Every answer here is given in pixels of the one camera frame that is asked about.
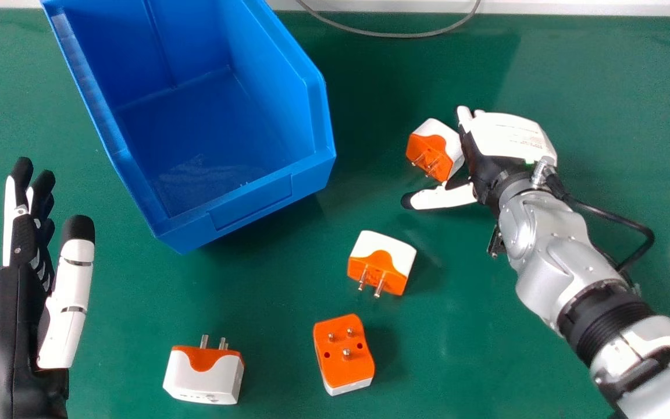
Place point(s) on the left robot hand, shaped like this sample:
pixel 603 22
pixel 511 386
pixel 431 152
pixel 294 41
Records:
pixel 3 326

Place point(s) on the white-and-orange plug adapter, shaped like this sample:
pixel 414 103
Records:
pixel 342 352
pixel 205 372
pixel 435 149
pixel 381 263

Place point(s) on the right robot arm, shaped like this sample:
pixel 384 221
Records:
pixel 585 285

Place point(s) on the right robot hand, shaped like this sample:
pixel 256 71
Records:
pixel 503 145

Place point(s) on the blue plastic bin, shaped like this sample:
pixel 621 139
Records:
pixel 207 116

